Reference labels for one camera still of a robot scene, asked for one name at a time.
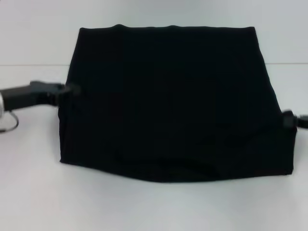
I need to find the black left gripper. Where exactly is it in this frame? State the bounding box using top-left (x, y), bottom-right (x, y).
top-left (0, 80), bottom-right (82, 112)

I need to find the black shirt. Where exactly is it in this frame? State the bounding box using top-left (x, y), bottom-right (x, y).
top-left (57, 23), bottom-right (298, 184)

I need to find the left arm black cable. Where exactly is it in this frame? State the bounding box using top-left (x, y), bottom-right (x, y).
top-left (0, 110), bottom-right (20, 132)

